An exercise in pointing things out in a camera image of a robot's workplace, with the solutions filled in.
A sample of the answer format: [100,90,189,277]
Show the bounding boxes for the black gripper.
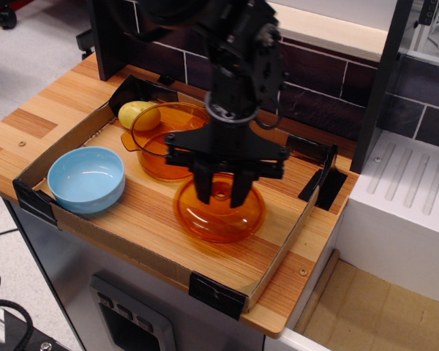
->
[165,122,290,208]

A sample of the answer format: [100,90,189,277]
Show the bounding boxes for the orange glass pot lid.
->
[173,173,266,243]

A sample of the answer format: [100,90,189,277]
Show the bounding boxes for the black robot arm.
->
[140,1,289,208]

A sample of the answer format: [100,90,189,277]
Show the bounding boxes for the orange glass pot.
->
[121,102,210,181]

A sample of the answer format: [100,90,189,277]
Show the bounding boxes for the cardboard fence with black tape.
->
[13,76,358,334]

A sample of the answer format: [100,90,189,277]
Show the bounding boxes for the yellow potato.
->
[118,101,161,131]

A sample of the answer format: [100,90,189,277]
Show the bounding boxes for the light blue bowl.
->
[47,146,126,214]

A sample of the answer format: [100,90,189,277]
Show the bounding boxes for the grey oven control panel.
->
[90,276,176,350]

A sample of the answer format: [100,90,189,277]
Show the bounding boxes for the white toy sink drainboard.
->
[336,132,439,302]

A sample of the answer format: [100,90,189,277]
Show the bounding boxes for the light wooden shelf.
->
[271,2,387,63]

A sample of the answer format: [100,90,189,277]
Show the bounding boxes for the dark vertical post right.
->
[350,1,413,174]

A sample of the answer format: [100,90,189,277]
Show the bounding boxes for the dark vertical post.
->
[350,1,413,174]
[87,0,138,81]

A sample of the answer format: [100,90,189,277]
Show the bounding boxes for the dark vertical post left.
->
[87,0,138,81]

